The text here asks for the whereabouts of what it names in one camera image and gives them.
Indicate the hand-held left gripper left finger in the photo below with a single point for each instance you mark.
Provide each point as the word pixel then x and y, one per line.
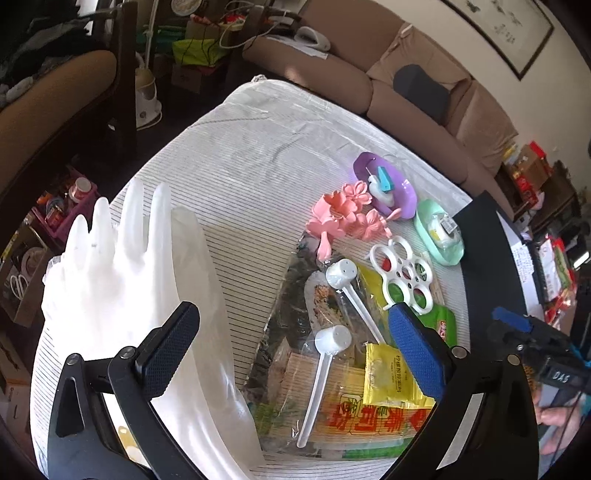
pixel 171 350

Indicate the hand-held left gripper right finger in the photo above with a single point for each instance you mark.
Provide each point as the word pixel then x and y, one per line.
pixel 415 350

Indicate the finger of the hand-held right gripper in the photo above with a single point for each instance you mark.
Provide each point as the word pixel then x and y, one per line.
pixel 510 318

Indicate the white plastic glove packet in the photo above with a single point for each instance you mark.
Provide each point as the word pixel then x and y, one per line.
pixel 115 277

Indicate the striped cloth covered desktop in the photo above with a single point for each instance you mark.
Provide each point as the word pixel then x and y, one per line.
pixel 254 161

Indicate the person's right hand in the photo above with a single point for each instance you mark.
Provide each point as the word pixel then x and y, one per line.
pixel 554 417

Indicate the yellow packet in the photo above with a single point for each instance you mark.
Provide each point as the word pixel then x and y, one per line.
pixel 388 374

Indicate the green packet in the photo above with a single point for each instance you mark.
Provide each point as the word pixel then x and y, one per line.
pixel 445 323

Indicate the white plastic scoop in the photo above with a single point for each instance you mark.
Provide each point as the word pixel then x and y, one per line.
pixel 341 272
pixel 332 339

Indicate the clear bag with bamboo mat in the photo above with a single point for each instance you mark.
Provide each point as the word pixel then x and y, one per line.
pixel 286 369

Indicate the green plastic dish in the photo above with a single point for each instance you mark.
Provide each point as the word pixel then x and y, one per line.
pixel 425 230

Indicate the pink flower hair clip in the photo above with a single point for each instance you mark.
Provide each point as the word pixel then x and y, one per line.
pixel 337 207

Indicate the purple storage basket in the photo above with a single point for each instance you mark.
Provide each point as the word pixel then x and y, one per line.
pixel 60 226

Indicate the white teal correction tape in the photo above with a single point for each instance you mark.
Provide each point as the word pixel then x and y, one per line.
pixel 383 182

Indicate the purple plastic dish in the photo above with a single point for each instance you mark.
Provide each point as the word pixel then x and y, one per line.
pixel 364 166

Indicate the dark blue cushion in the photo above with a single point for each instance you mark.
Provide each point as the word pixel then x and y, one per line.
pixel 420 92

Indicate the white garment steamer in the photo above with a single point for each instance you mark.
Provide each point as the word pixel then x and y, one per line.
pixel 147 101

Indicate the brown sofa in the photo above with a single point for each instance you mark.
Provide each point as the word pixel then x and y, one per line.
pixel 323 87

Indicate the wooden chair with brown cushion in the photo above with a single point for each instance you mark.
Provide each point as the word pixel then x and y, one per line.
pixel 46 92

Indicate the yellow-green bag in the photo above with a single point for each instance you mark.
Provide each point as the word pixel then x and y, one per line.
pixel 194 50

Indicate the white device on sofa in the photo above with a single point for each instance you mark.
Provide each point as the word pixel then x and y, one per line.
pixel 314 39

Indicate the framed wall picture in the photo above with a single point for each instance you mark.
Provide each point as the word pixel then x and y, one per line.
pixel 508 27

